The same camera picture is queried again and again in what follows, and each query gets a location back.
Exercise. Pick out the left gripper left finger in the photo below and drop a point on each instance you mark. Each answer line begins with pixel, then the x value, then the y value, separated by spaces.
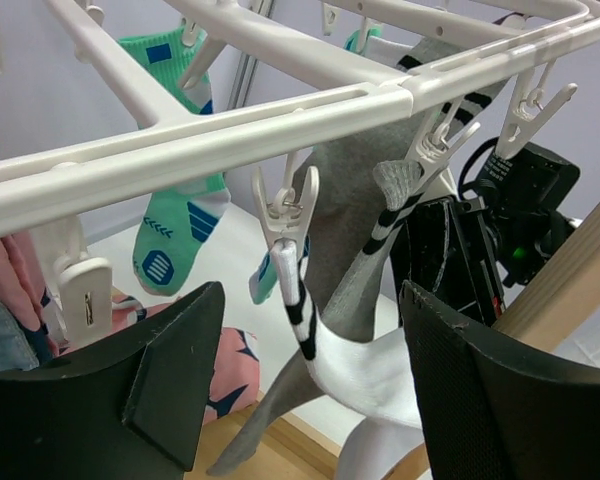
pixel 129 406

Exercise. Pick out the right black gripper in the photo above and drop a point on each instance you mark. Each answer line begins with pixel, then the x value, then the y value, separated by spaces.
pixel 498 231

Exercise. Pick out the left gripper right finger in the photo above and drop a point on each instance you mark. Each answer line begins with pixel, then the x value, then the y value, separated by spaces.
pixel 493 407

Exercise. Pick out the white sock black stripes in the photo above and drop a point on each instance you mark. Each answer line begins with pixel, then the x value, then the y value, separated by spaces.
pixel 371 378

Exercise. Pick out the grey sock black stripes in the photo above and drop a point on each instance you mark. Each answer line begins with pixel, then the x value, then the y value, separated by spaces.
pixel 348 206

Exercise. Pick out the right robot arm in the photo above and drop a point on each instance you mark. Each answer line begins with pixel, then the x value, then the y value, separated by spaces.
pixel 499 230

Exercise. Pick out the pink patterned sock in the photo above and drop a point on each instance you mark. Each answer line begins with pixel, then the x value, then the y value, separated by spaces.
pixel 24 294
pixel 236 379

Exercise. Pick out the wooden stand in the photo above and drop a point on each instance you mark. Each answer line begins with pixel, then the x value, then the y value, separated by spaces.
pixel 566 289

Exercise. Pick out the blue grey sock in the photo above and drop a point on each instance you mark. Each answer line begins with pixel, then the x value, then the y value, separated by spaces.
pixel 15 350

